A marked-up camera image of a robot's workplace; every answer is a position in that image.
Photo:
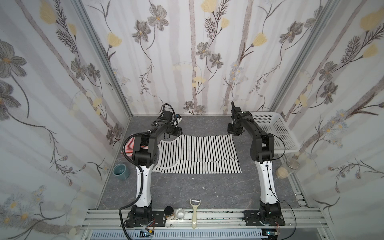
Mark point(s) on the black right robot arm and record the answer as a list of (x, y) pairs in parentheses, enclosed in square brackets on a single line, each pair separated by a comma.
[(262, 153)]

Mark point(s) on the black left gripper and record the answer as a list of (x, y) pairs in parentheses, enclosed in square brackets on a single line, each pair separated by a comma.
[(175, 130)]

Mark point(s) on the black white striped tank top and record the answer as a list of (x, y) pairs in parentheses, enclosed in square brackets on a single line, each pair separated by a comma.
[(198, 155)]

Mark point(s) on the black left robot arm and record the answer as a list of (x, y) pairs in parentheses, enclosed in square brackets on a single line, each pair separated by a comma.
[(145, 155)]

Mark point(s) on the teal ceramic cup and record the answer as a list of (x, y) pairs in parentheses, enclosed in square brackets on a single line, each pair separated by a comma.
[(121, 172)]

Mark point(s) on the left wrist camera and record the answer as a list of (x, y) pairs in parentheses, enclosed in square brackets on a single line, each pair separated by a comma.
[(169, 117)]

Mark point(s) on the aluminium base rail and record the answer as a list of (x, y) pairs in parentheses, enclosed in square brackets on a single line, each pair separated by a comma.
[(299, 224)]

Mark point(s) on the white plastic laundry basket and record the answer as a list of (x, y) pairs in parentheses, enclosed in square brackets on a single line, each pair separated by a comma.
[(273, 123)]

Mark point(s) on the clear glass jar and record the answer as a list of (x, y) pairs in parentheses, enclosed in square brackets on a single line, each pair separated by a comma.
[(287, 168)]

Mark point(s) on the cream handled peeler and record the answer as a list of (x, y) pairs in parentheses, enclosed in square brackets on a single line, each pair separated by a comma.
[(195, 204)]

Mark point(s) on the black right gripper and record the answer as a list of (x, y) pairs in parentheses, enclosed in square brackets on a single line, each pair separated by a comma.
[(234, 129)]

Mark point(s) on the white slotted cable duct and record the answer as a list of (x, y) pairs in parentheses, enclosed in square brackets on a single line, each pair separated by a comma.
[(204, 234)]

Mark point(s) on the red white striped tank top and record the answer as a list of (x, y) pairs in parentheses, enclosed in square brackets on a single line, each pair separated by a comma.
[(129, 150)]

